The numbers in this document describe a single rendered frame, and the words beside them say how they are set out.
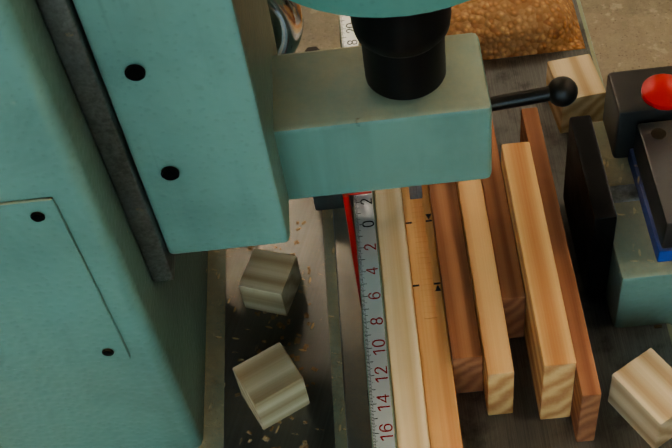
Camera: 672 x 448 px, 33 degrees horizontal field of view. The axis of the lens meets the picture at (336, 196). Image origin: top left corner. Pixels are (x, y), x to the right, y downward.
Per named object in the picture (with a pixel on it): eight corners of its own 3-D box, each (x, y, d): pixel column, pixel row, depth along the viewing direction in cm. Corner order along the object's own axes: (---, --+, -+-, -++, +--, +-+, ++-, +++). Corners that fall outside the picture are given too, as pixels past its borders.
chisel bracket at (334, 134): (492, 194, 75) (493, 107, 68) (285, 216, 76) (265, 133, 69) (478, 113, 80) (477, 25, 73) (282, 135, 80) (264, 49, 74)
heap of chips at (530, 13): (585, 48, 94) (588, 15, 91) (419, 67, 95) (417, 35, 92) (566, -22, 100) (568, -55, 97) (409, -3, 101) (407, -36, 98)
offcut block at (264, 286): (244, 307, 94) (237, 285, 91) (260, 270, 96) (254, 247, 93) (287, 316, 93) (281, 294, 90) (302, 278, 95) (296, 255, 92)
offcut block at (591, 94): (602, 126, 89) (606, 92, 86) (560, 134, 89) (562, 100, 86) (586, 87, 91) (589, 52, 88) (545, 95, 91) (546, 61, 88)
